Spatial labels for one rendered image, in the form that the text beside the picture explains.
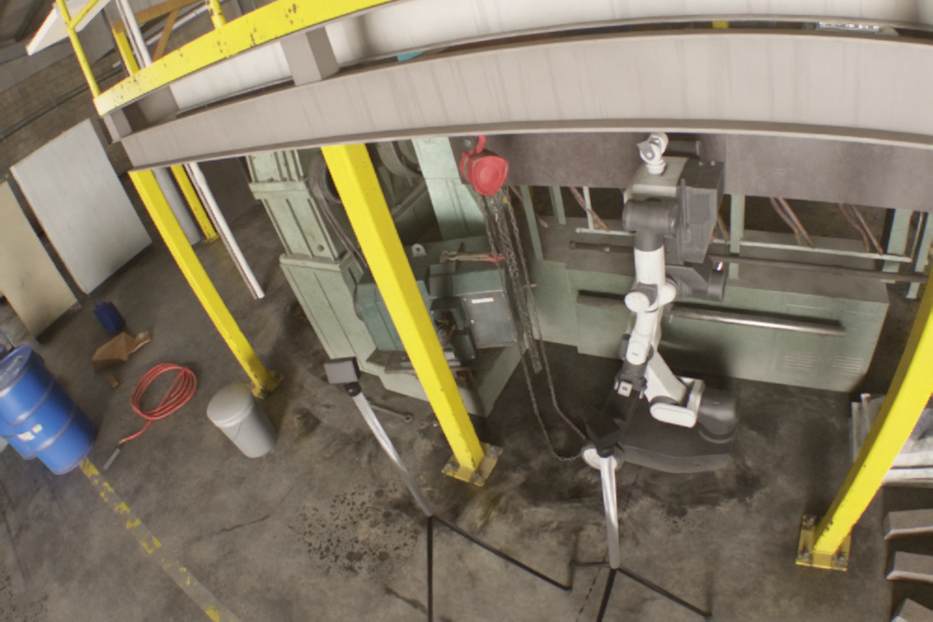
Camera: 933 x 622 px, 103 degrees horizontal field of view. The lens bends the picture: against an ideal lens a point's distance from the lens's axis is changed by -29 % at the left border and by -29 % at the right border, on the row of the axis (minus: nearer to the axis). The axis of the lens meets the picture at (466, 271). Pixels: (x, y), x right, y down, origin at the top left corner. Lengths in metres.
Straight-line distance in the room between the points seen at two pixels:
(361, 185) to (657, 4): 1.03
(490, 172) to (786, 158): 1.16
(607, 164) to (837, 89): 1.38
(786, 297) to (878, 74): 1.51
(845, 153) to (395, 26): 1.73
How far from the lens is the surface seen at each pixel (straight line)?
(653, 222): 1.46
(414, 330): 1.91
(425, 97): 1.37
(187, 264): 3.18
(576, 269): 2.58
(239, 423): 3.05
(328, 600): 2.54
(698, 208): 1.60
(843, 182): 2.21
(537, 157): 2.38
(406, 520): 2.56
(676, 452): 2.32
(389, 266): 1.75
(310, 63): 1.54
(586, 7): 1.56
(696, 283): 1.80
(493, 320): 2.36
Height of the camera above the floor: 2.10
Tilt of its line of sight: 33 degrees down
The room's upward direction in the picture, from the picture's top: 17 degrees counter-clockwise
